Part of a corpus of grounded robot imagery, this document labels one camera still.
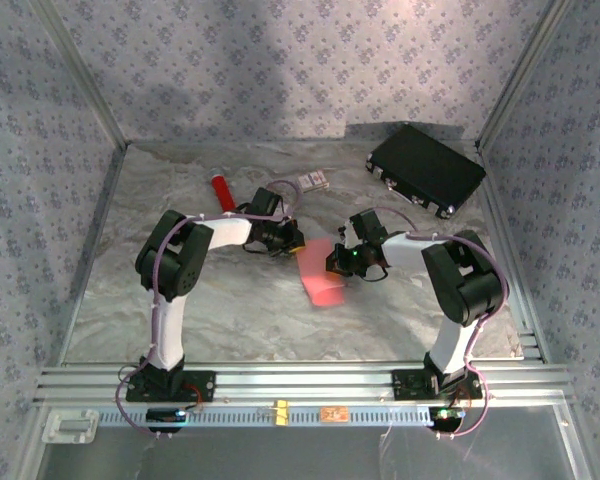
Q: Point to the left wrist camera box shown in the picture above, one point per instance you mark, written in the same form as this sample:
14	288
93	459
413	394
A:
288	220

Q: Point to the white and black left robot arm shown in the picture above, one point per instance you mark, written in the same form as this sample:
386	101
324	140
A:
167	330

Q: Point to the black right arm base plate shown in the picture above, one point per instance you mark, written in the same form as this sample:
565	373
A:
407	387

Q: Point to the small playing card box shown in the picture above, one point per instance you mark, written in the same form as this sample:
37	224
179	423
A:
313	181

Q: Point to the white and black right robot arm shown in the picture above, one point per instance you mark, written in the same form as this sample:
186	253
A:
452	345

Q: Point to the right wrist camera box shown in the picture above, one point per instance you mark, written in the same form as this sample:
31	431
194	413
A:
347	235

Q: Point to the aluminium side rail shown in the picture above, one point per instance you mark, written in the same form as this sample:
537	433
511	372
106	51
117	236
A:
505	225
94	250

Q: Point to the red cylindrical tube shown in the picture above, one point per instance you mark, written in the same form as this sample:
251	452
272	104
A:
222	192

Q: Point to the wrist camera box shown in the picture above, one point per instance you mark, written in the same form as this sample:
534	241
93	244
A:
347	235
288	220

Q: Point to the aluminium frame post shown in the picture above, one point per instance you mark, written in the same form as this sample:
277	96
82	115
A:
521	75
83	75

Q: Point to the orange label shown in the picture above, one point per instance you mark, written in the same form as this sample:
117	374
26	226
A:
335	414

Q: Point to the pink paper sheet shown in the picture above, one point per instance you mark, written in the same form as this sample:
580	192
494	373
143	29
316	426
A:
322	292

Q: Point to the grey metal bracket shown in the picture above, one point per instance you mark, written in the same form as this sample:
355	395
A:
70	426

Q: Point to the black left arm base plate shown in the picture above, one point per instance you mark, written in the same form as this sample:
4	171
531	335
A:
200	387

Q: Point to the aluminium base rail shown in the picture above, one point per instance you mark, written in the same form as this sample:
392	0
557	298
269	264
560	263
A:
305	382

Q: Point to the black hard case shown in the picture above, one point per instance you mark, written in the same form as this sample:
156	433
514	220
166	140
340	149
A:
425	167

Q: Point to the black left controller board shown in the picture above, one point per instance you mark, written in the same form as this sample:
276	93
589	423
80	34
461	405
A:
165	417

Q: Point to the black right controller board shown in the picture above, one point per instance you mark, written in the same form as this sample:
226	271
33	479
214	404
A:
446	417

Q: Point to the black controller board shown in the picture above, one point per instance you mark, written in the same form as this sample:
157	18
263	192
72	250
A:
446	417
165	417

